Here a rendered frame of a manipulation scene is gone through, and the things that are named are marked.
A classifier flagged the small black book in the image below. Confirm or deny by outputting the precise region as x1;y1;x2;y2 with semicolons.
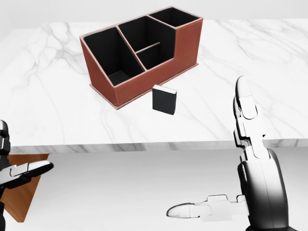
152;84;178;115

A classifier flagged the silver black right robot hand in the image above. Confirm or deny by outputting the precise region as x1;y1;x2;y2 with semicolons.
166;75;289;228

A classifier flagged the red-brown desk caddy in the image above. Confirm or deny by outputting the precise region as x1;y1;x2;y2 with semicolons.
79;6;204;111

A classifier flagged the brown wooden table leg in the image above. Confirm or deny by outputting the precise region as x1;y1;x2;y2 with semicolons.
1;154;51;223

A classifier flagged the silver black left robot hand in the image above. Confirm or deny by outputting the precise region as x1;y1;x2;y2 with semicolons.
0;119;54;231

